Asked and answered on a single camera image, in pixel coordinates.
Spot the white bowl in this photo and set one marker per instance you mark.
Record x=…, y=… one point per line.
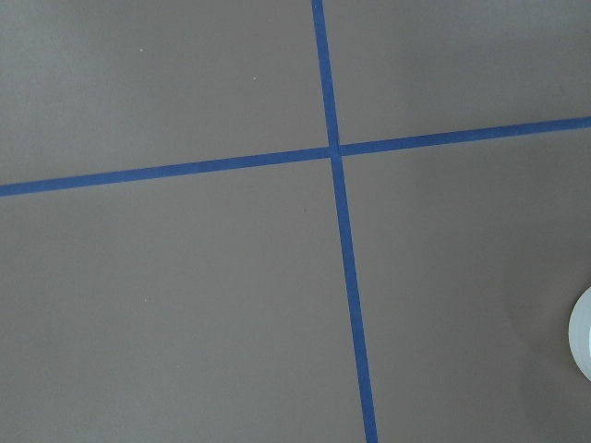
x=579, y=333

